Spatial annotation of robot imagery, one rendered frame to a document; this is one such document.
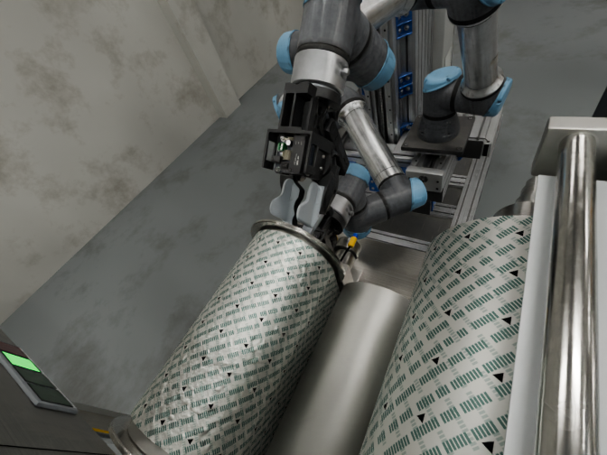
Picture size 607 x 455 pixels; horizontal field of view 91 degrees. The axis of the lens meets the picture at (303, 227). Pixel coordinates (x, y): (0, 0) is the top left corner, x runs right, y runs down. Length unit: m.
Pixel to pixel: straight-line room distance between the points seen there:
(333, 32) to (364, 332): 0.37
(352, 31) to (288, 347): 0.40
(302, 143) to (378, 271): 0.49
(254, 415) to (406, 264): 0.56
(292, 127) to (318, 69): 0.08
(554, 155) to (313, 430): 0.30
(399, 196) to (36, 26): 3.02
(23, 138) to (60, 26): 0.92
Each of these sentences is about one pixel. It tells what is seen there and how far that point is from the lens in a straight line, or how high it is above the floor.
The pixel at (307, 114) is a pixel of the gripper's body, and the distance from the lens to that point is 0.42.
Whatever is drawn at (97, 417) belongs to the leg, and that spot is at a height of 0.61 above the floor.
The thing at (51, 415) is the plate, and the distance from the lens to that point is 0.61.
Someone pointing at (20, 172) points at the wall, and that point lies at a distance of 3.22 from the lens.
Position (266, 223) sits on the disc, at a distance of 0.38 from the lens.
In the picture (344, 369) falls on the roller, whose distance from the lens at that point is 0.36.
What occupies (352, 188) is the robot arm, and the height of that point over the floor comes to 1.14.
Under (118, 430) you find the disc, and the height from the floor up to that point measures 1.31.
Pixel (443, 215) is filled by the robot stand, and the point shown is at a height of 0.23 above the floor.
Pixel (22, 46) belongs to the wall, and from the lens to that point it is 3.26.
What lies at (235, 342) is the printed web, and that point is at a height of 1.31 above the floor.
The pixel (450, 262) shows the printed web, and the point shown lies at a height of 1.39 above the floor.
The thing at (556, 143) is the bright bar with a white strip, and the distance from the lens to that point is 0.22.
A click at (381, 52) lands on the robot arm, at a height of 1.38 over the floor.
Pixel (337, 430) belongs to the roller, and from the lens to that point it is 0.35.
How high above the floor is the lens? 1.58
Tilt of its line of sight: 47 degrees down
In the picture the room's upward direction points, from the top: 24 degrees counter-clockwise
